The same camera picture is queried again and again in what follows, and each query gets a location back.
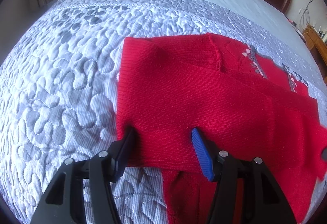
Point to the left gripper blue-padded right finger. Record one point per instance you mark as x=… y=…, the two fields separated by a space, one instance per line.
x=246 y=191

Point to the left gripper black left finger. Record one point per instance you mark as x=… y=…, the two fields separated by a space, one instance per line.
x=63 y=200

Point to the red knit sweater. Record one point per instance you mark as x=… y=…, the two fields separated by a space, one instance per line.
x=238 y=99

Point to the wooden desk cabinet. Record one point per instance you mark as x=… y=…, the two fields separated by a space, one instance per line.
x=317 y=49

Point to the quilted grey floral bedspread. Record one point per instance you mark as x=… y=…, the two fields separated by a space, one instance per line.
x=59 y=83

